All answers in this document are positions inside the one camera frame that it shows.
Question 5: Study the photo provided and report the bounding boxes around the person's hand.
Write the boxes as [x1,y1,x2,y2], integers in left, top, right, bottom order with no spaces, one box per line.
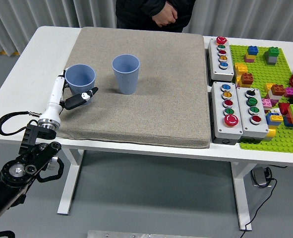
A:
[152,3,178,27]

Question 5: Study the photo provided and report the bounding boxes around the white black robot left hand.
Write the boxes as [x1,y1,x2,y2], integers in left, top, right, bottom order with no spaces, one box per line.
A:
[38,67,99,122]

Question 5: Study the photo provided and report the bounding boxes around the blue ribbed cup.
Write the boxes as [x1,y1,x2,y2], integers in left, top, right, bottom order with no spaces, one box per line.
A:
[112,54,140,95]
[64,64,96,105]

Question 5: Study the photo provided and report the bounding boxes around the person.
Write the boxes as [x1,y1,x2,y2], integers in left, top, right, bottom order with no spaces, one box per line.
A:
[115,0,196,33]

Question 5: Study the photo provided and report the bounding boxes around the grey-white curtain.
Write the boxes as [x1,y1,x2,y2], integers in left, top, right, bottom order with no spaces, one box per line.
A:
[0,0,293,53]

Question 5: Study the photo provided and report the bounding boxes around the grey five-button control box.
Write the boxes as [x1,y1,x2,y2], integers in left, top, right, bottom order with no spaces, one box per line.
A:
[207,36,235,82]
[210,81,243,146]

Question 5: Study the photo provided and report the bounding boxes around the blue yellow pink block stack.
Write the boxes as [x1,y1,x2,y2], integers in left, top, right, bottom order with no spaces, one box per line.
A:
[243,46,259,63]

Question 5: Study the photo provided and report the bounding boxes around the grey-brown cushion mat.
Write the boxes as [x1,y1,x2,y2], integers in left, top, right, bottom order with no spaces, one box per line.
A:
[40,26,211,149]

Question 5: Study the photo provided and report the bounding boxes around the orange brown block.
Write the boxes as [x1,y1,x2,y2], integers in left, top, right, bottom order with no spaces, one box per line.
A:
[240,72,255,87]

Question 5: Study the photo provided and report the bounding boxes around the green studded baseplate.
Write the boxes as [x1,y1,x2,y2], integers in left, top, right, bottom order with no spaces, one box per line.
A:
[229,44,293,155]

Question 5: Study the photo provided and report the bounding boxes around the green grey block stack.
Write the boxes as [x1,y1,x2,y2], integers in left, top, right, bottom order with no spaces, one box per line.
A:
[264,46,281,66]

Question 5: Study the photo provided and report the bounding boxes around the white table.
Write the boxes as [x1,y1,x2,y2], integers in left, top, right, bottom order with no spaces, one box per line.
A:
[0,26,293,232]

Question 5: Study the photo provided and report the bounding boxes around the brown white block stack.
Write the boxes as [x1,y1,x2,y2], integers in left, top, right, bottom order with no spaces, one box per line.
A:
[267,84,286,100]

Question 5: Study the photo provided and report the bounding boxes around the red block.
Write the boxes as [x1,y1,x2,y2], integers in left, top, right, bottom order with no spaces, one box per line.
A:
[278,102,291,116]

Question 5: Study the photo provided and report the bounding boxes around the yellow grey block stack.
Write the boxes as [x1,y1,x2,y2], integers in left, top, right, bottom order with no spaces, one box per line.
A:
[261,127,277,142]

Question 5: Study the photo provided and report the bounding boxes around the grey power adapter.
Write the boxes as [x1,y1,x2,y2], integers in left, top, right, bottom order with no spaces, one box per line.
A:
[250,166,273,188]

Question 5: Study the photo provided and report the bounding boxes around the grey selector switch control box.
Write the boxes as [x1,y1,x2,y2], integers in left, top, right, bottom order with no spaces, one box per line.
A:
[235,86,270,144]

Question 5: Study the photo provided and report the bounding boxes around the black power cable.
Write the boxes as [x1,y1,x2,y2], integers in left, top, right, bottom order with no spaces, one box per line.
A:
[242,177,278,233]

